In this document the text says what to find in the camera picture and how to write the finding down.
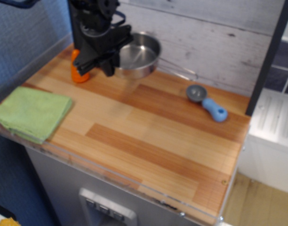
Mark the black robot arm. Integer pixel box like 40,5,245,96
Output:
68,0,133,76

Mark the orange plastic toy carrot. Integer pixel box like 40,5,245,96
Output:
71,49,90,83

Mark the grey blue toy scoop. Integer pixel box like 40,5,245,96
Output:
186,84,228,122

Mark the white ribbed toy sink unit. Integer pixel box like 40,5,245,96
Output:
238,89,288,193

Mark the silver dispenser panel with buttons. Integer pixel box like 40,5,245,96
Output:
79,188,138,226

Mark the clear acrylic edge guard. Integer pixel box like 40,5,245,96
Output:
0,124,246,226

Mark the yellow object at corner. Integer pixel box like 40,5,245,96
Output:
0,218,21,226

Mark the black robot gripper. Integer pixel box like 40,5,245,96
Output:
72,14,133,77

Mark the stainless steel pot with handle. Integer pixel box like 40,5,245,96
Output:
114,32,199,81

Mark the green folded cloth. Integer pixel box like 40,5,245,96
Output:
0,87,72,144

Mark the dark grey right post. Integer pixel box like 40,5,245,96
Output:
246,0,288,116

